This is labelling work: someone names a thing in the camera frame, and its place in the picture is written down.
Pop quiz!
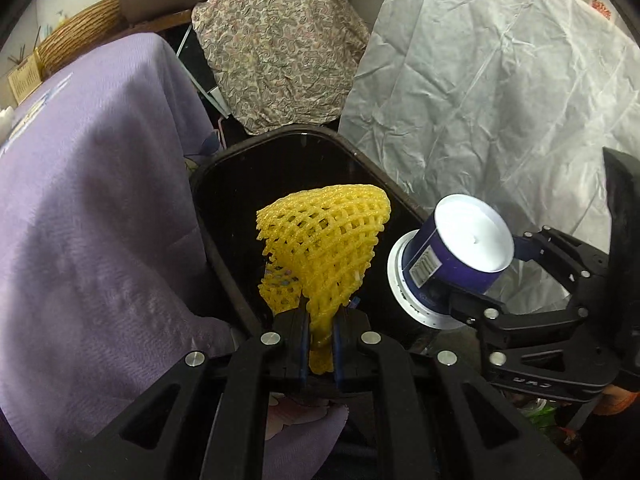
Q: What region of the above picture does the blue paper cup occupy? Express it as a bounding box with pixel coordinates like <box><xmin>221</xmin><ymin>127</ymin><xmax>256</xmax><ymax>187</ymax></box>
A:
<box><xmin>387</xmin><ymin>194</ymin><xmax>515</xmax><ymax>330</ymax></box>

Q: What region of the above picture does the yellow foam fruit net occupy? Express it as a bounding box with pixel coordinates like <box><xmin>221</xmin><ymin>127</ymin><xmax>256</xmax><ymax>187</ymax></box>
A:
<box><xmin>256</xmin><ymin>184</ymin><xmax>392</xmax><ymax>375</ymax></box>

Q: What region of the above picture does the black trash bin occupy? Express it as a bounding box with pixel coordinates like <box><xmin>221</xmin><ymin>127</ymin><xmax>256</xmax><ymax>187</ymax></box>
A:
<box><xmin>188</xmin><ymin>123</ymin><xmax>482</xmax><ymax>480</ymax></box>

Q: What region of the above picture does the white crinkled cloth cover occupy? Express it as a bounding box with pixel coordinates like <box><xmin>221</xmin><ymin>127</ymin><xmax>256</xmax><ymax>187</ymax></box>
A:
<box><xmin>337</xmin><ymin>0</ymin><xmax>640</xmax><ymax>316</ymax></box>

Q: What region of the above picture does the purple floral tablecloth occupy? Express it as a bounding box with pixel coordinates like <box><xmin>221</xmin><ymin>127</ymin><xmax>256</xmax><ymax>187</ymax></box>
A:
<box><xmin>0</xmin><ymin>31</ymin><xmax>352</xmax><ymax>480</ymax></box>

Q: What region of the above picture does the floral cloth cover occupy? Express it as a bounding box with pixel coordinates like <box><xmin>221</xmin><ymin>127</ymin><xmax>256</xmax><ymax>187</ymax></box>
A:
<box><xmin>191</xmin><ymin>0</ymin><xmax>370</xmax><ymax>136</ymax></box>

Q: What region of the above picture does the woven basket sink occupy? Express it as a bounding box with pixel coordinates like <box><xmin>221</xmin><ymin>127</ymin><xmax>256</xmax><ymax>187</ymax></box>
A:
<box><xmin>36</xmin><ymin>0</ymin><xmax>127</xmax><ymax>79</ymax></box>

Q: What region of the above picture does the wooden chopstick holder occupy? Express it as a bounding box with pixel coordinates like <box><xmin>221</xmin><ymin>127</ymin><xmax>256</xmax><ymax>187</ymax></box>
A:
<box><xmin>8</xmin><ymin>49</ymin><xmax>42</xmax><ymax>105</ymax></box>

